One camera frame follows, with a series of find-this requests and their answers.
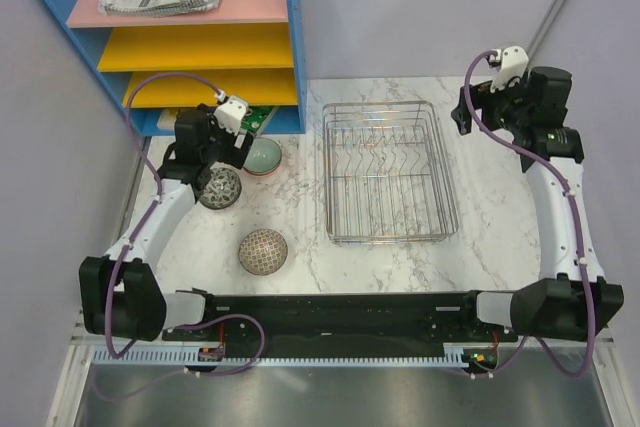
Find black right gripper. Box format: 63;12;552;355
451;69;533;135

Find black white floral bowl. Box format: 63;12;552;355
199;167;242;210

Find chrome wire dish rack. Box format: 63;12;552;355
322;101;459;244

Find brown lattice pattern bowl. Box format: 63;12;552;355
238;229;288;276

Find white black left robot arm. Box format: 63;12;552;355
79;96;254;341

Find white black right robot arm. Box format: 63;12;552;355
451;67;624;341

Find celadon green bowl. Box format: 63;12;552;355
244;138;282;172

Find green white book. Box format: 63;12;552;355
242;105;278;137

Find pink bowl under green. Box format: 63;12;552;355
243;167;279;178

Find yellow white book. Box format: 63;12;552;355
156;108;207;135

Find blue pink yellow shelf unit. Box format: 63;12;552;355
44;0;307;135

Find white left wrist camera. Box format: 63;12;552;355
214;95;249;135

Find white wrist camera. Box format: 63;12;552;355
487;45;529;92
214;95;249;135

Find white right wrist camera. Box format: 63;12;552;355
487;45;529;92

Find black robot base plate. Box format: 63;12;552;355
162;292;518;357

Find aluminium frame rail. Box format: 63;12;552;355
70;311;104;346

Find white slotted cable duct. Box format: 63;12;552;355
90;345;497;368

